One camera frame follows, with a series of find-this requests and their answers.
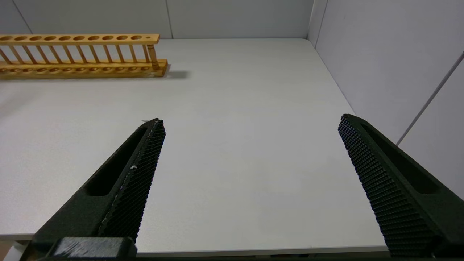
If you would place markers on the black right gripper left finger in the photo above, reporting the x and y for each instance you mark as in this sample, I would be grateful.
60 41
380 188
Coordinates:
123 195

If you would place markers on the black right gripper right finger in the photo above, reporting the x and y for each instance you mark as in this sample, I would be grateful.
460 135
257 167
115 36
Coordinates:
398 195

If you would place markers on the wooden test tube rack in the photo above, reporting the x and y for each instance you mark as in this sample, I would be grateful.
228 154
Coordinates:
83 69

